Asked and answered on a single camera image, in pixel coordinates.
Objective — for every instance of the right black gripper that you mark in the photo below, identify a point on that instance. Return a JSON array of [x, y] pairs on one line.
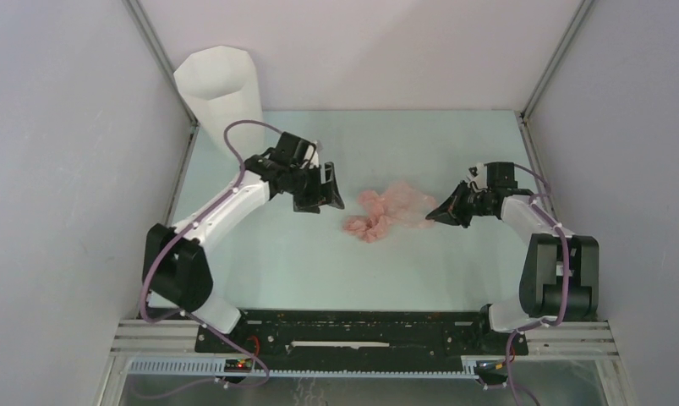
[[451, 211]]

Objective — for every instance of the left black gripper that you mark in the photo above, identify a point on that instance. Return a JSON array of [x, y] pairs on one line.
[[310, 204]]

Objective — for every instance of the pink plastic trash bag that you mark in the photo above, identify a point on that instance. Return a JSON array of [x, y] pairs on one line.
[[400, 204]]

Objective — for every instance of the white trash bin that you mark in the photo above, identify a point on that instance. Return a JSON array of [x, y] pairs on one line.
[[220, 86]]

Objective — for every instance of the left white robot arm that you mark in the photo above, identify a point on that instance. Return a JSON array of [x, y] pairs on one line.
[[176, 266]]

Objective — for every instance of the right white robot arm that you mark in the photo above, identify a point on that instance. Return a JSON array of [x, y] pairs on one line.
[[560, 276]]

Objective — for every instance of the small circuit board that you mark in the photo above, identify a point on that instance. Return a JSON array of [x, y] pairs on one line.
[[241, 366]]

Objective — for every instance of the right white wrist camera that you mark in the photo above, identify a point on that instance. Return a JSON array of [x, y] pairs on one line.
[[477, 175]]

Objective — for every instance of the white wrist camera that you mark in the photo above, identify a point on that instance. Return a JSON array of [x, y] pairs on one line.
[[477, 175], [312, 158]]

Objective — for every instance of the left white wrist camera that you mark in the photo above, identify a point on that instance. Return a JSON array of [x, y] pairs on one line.
[[312, 158]]

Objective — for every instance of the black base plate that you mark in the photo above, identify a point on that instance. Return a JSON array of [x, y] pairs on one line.
[[369, 340]]

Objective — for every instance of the white slotted cable duct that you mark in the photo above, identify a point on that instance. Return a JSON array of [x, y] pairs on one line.
[[176, 366]]

